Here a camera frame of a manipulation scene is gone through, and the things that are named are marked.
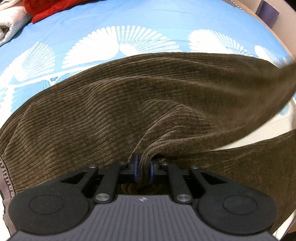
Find brown corduroy pants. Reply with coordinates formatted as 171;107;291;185
1;53;295;231

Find blue white patterned bedsheet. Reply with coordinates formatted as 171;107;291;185
0;0;296;241

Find red folded blanket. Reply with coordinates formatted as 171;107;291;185
23;0;89;24

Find cream folded quilt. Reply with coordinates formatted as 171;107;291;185
0;0;32;46

